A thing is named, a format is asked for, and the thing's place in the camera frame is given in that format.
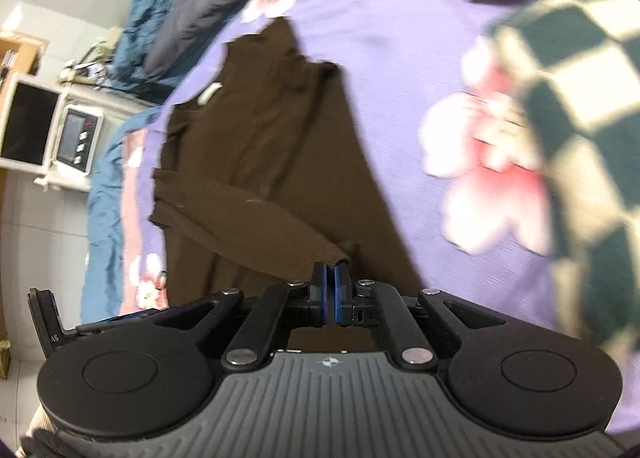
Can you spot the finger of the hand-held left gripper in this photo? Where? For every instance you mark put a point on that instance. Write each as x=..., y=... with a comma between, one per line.
x=130, y=316

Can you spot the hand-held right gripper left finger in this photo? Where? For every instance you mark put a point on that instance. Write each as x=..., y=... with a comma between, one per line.
x=320, y=290

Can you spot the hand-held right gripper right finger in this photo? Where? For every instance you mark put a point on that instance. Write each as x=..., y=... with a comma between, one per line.
x=341, y=290

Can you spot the dark brown sweater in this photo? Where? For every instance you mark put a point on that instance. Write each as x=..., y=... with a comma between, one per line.
x=280, y=137

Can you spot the teal blue quilt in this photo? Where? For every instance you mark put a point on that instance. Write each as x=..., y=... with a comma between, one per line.
x=105, y=198

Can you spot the cardboard box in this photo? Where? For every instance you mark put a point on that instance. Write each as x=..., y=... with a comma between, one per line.
x=4, y=358

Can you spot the white appliance with dark screen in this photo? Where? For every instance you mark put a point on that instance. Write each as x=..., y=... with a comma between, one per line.
x=25, y=117

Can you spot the purple floral bedsheet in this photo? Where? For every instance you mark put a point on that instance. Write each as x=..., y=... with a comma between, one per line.
x=390, y=37

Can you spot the green cream checkered garment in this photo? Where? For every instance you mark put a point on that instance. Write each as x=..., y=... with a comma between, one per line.
x=575, y=137

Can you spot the wooden shelf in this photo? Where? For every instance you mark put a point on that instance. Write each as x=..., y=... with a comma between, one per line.
x=25, y=45

